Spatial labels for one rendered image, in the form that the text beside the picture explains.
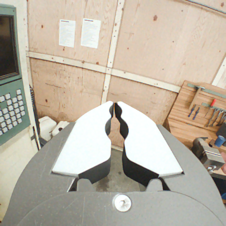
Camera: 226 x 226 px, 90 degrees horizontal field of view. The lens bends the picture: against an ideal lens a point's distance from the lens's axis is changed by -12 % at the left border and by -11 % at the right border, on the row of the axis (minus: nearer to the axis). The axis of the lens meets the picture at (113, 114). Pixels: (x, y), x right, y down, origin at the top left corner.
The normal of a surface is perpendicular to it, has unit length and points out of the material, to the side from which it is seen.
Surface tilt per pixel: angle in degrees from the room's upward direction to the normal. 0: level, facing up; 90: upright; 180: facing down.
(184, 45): 90
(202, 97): 90
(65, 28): 90
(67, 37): 90
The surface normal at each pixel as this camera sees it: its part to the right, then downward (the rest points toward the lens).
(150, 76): -0.22, 0.48
